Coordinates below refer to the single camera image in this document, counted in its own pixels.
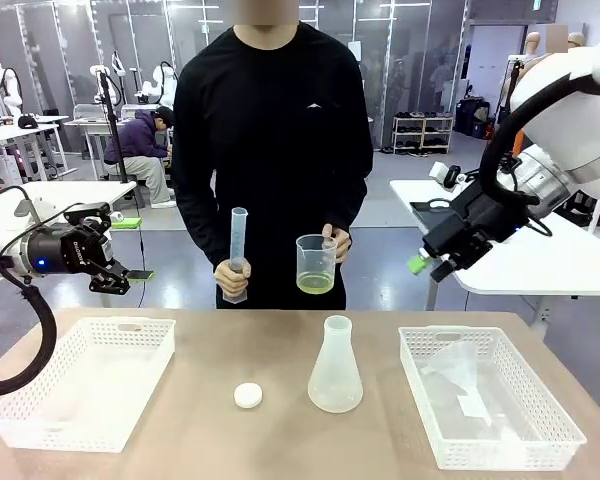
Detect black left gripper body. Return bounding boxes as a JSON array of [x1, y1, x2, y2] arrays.
[[22, 222, 114, 278]]

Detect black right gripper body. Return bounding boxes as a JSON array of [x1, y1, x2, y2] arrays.
[[421, 181, 531, 262]]

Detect clear plastic beaker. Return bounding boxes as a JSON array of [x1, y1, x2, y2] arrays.
[[294, 233, 339, 296]]

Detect clear plastic funnel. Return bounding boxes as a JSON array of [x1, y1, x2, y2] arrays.
[[421, 341, 495, 427]]

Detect clear plastic graduated cylinder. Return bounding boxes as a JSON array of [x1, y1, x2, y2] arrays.
[[222, 206, 252, 305]]

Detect translucent plastic conical flask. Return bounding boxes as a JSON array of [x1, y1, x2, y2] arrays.
[[306, 315, 365, 414]]

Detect white round flask cap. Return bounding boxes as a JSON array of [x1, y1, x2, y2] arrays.
[[233, 381, 264, 410]]

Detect person's right forearm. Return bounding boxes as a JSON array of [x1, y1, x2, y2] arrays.
[[178, 197, 232, 275]]

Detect person's left hand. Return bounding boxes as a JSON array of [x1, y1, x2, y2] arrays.
[[321, 223, 354, 266]]

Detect person's right hand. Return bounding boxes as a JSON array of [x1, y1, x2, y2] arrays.
[[213, 256, 254, 297]]

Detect white and black handheld device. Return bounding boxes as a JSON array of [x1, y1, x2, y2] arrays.
[[428, 160, 465, 191]]

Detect large white side table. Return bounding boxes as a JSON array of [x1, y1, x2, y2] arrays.
[[389, 176, 600, 312]]

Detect seated person in hoodie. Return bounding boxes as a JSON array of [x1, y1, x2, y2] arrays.
[[103, 105, 178, 211]]

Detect black tripod stand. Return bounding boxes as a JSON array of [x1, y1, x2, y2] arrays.
[[94, 68, 132, 184]]

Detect dark luggage bags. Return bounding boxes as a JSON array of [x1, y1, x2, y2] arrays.
[[454, 96, 492, 140]]

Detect wooden shoe rack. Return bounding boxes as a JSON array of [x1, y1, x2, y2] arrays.
[[391, 111, 455, 156]]

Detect empty white perforated basket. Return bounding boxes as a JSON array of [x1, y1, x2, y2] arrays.
[[0, 315, 178, 454]]

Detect white background desk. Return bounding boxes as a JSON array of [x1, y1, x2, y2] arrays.
[[0, 113, 72, 177]]

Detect clear plastic bag white label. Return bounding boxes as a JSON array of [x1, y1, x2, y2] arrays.
[[418, 359, 527, 442]]

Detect white background humanoid robot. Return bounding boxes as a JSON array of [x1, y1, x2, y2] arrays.
[[0, 61, 25, 122]]

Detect person torso black sweater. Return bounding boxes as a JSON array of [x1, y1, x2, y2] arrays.
[[171, 21, 374, 311]]

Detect white perforated basket with labware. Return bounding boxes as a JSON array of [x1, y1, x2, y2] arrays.
[[397, 325, 589, 472]]

